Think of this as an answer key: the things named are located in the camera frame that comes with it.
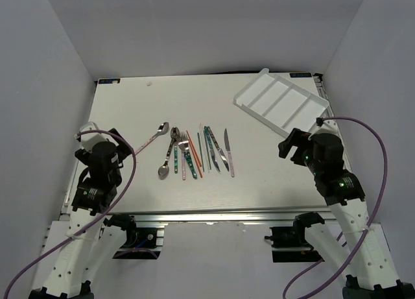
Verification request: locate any green marbled handle fork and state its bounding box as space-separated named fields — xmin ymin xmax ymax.
xmin=179 ymin=132 xmax=198 ymax=179

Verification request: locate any white divided utensil tray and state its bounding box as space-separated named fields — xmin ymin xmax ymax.
xmin=233 ymin=68 xmax=329 ymax=138

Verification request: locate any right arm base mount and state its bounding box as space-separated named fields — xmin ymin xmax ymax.
xmin=264 ymin=212 xmax=325 ymax=263

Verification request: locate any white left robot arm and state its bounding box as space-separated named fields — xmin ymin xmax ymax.
xmin=29 ymin=122 xmax=137 ymax=298

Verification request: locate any brown marbled handle spoon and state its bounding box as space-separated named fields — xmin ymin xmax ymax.
xmin=158 ymin=127 xmax=180 ymax=180

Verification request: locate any pink handled spoon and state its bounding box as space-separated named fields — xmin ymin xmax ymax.
xmin=134 ymin=122 xmax=169 ymax=155

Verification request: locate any blue label sticker right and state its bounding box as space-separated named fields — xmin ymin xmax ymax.
xmin=289 ymin=72 xmax=313 ymax=78

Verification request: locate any green chopstick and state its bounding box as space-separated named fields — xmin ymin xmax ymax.
xmin=202 ymin=125 xmax=211 ymax=172
xmin=197 ymin=132 xmax=204 ymax=171

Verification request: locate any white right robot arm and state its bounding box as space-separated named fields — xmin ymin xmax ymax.
xmin=278 ymin=117 xmax=414 ymax=298

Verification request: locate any green marbled handle spoon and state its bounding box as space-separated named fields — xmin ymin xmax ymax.
xmin=171 ymin=126 xmax=180 ymax=174

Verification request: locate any blue label sticker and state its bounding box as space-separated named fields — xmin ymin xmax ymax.
xmin=289 ymin=72 xmax=313 ymax=78
xmin=97 ymin=78 xmax=121 ymax=84

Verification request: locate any pink handled knife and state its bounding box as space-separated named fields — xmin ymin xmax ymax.
xmin=224 ymin=128 xmax=235 ymax=178

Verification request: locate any brown marbled handle knife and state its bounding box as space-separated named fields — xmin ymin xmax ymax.
xmin=207 ymin=127 xmax=230 ymax=171

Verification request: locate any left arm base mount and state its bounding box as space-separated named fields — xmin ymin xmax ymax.
xmin=101 ymin=214 xmax=161 ymax=259

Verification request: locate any pink handled fork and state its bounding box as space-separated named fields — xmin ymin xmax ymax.
xmin=179 ymin=132 xmax=187 ymax=180

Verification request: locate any green marbled handle knife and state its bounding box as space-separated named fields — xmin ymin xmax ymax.
xmin=204 ymin=126 xmax=220 ymax=173

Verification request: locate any blue label sticker left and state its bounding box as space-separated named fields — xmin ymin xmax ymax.
xmin=97 ymin=78 xmax=121 ymax=84

